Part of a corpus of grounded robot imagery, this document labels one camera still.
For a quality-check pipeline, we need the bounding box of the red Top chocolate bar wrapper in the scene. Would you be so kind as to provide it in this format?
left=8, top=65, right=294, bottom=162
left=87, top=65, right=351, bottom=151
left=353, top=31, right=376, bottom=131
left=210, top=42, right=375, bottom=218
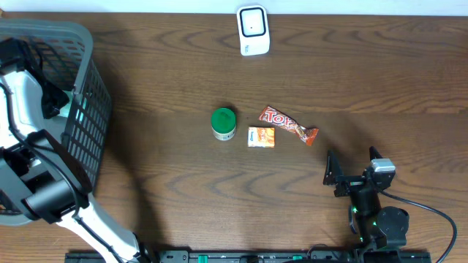
left=259, top=106, right=319, bottom=146

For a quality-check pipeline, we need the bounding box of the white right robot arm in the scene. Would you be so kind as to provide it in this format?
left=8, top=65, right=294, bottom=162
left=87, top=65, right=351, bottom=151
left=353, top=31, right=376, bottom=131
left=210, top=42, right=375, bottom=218
left=323, top=147, right=409, bottom=262

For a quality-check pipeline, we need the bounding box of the white barcode scanner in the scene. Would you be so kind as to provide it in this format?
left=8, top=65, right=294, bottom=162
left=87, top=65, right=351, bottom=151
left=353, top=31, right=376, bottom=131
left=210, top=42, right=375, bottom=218
left=236, top=4, right=271, bottom=56

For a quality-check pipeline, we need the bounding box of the small orange box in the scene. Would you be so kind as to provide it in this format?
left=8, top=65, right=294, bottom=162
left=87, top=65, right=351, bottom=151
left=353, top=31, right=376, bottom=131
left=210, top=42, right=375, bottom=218
left=247, top=127, right=275, bottom=148

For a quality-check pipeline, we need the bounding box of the green lid jar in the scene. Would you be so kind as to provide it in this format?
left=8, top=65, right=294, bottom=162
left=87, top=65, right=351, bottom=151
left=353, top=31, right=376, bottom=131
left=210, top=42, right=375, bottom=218
left=211, top=107, right=236, bottom=141

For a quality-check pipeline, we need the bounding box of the grey plastic basket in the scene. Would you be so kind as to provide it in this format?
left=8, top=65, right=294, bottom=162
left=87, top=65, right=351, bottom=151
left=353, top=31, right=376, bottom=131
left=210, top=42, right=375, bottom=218
left=1, top=19, right=112, bottom=226

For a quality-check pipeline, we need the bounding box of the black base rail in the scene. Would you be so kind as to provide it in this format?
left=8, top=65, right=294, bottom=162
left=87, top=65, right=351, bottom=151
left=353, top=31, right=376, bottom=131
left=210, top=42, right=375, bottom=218
left=65, top=248, right=432, bottom=263

